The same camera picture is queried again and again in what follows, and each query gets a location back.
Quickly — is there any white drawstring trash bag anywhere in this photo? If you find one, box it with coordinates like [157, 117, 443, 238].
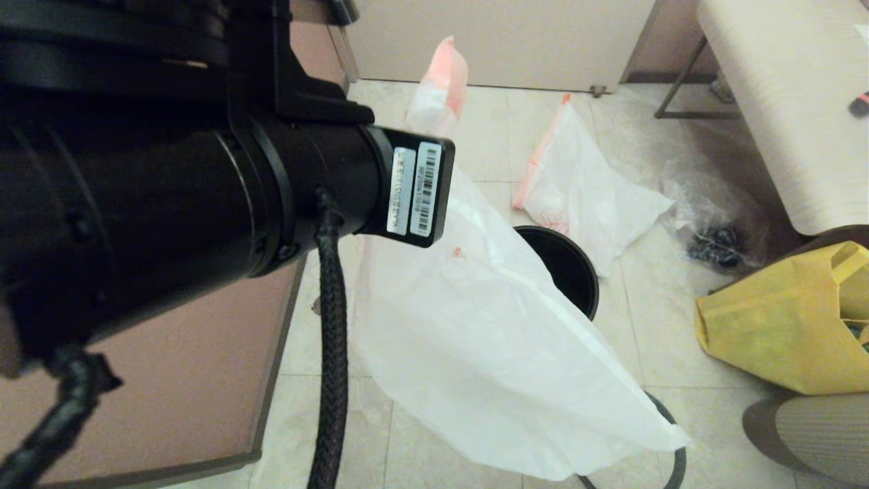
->
[514, 94, 675, 278]
[352, 36, 691, 482]

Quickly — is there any grey bin rim ring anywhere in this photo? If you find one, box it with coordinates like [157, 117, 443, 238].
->
[577, 393, 688, 489]

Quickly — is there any black round trash bin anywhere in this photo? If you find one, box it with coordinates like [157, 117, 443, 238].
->
[514, 225, 600, 320]

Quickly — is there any clear crumpled plastic bag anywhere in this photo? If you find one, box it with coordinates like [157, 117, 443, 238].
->
[659, 163, 768, 272]

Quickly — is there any yellow fabric tote bag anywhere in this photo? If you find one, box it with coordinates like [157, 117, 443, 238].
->
[695, 241, 869, 396]

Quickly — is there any beige door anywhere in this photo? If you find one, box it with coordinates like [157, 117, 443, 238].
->
[343, 0, 658, 94]

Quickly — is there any beige wood-grain table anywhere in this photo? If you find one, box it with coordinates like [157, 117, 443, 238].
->
[696, 0, 869, 237]

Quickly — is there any dark brown curved furniture base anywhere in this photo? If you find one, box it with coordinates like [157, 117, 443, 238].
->
[709, 226, 869, 294]

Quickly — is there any grey ribbed round seat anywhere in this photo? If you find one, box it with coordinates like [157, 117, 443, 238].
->
[741, 394, 869, 486]

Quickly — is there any grey door frame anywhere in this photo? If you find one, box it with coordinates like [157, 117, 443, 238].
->
[329, 20, 360, 84]

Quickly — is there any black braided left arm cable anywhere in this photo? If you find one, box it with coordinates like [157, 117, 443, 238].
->
[308, 189, 350, 489]

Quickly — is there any dark metal table leg frame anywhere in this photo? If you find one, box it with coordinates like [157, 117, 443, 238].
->
[654, 37, 741, 122]

